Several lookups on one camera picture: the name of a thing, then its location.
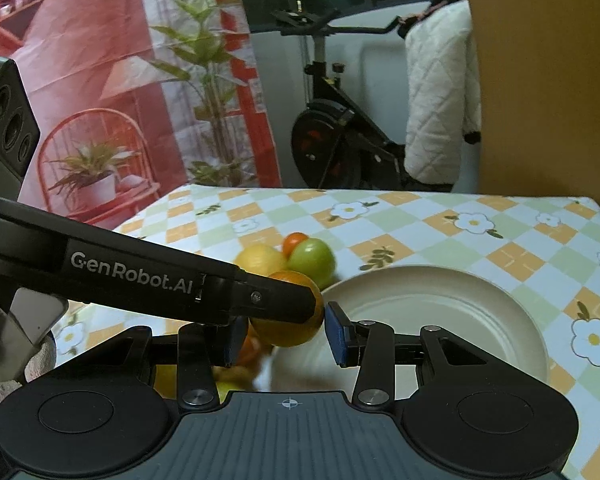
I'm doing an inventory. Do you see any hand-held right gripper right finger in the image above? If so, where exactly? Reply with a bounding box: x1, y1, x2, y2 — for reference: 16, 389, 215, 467
325, 301, 487, 407

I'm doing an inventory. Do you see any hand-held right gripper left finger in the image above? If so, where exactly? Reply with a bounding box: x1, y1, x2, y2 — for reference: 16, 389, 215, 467
87, 317, 251, 409

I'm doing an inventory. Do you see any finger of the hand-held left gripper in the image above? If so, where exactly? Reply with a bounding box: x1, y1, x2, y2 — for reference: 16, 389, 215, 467
200, 269, 327, 331

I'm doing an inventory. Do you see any round orange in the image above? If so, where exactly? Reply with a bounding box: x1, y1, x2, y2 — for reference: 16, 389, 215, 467
239, 332, 262, 365

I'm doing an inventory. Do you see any dull yellowish orange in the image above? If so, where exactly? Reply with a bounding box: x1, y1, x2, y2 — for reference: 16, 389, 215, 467
249, 269, 325, 349

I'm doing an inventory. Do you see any large lemon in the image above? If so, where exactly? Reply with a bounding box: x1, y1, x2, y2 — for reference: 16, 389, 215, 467
234, 244, 289, 279

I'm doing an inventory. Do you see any small lemon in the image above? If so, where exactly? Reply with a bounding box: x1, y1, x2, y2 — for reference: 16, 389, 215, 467
154, 363, 179, 399

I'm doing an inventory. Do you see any beige plate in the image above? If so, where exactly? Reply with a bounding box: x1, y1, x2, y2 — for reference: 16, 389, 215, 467
257, 266, 551, 403

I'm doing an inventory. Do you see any small round tangerine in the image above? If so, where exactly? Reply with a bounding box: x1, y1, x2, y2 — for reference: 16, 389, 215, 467
282, 232, 309, 256

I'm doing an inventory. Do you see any checkered floral tablecloth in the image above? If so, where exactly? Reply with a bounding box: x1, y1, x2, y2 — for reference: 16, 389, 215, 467
52, 184, 600, 480

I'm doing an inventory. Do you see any black exercise bike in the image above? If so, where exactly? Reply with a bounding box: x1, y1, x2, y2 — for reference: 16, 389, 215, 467
271, 0, 461, 194

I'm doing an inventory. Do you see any red printed backdrop cloth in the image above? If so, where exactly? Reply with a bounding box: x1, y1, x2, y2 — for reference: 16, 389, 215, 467
0, 0, 282, 227

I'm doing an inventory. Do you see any white quilted jacket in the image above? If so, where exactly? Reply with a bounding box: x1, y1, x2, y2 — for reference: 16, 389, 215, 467
403, 0, 483, 194

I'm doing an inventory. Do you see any brown wooden board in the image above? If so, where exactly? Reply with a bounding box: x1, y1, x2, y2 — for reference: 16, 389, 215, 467
457, 0, 600, 235

